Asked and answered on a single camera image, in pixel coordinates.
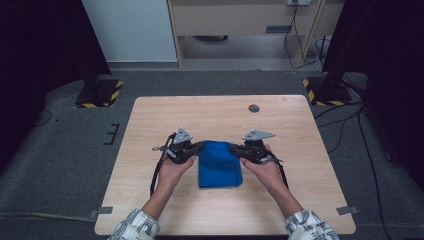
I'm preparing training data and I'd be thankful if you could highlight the black floor tape mark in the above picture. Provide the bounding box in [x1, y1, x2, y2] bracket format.
[103, 123, 121, 146]

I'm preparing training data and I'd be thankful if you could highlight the long black floor cable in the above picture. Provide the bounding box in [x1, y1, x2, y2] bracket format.
[356, 106, 388, 240]

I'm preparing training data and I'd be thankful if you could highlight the black power cable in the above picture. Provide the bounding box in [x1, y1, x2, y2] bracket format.
[283, 1, 331, 71]

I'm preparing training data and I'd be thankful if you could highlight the black stand with striped base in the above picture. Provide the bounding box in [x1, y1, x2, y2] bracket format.
[74, 71, 124, 109]
[302, 71, 354, 108]

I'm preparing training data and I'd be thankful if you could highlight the blue cloth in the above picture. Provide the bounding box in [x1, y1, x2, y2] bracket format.
[197, 139, 244, 190]

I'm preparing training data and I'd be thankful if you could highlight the person's right hand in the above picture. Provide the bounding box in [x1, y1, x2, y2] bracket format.
[239, 143, 288, 201]

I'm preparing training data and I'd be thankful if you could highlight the black curtain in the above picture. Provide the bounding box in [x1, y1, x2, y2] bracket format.
[321, 0, 424, 188]
[0, 0, 112, 168]

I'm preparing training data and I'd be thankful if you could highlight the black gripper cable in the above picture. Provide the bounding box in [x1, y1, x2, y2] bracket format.
[149, 132, 177, 198]
[268, 151, 290, 190]

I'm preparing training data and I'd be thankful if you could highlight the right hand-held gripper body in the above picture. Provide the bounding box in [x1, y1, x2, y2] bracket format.
[240, 129, 277, 165]

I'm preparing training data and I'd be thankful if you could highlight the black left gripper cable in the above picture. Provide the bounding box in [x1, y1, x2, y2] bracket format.
[149, 132, 177, 198]

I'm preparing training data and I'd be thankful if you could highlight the short black floor cable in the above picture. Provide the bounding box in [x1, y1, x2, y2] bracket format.
[34, 109, 54, 128]

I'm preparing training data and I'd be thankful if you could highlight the looped black floor cable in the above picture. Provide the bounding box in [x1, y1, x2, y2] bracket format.
[313, 103, 364, 154]

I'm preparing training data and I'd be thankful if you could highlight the person's left hand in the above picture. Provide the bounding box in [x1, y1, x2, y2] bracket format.
[156, 153, 198, 198]

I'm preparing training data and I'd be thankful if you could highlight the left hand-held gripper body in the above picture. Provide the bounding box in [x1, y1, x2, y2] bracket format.
[164, 127, 198, 165]

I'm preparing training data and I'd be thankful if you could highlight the grey tape piece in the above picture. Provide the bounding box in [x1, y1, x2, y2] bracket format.
[335, 205, 361, 216]
[89, 206, 114, 219]

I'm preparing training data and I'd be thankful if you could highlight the white panel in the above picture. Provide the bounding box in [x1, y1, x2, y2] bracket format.
[80, 0, 178, 63]

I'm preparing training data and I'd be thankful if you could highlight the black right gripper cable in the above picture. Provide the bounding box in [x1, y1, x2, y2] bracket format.
[268, 151, 290, 190]

